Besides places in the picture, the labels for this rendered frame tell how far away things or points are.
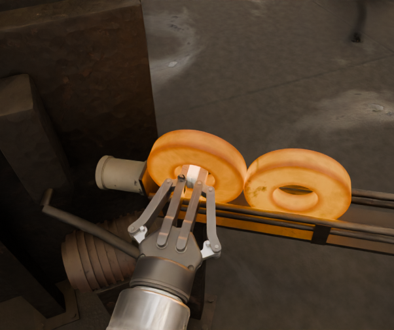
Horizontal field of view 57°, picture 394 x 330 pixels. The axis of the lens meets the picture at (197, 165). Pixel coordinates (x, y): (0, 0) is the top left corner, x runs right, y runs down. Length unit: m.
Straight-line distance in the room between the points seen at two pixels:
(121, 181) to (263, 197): 0.23
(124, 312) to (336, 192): 0.32
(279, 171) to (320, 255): 0.87
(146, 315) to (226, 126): 1.31
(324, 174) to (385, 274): 0.93
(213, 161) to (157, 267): 0.17
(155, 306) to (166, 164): 0.22
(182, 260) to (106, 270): 0.30
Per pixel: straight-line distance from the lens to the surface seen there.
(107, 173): 0.62
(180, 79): 1.90
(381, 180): 1.63
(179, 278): 0.44
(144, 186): 0.58
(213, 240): 0.48
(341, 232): 0.59
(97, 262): 0.73
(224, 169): 0.52
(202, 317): 1.21
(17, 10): 0.69
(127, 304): 0.43
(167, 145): 0.51
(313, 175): 0.51
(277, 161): 0.51
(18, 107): 0.61
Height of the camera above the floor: 1.17
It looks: 51 degrees down
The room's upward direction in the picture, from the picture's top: straight up
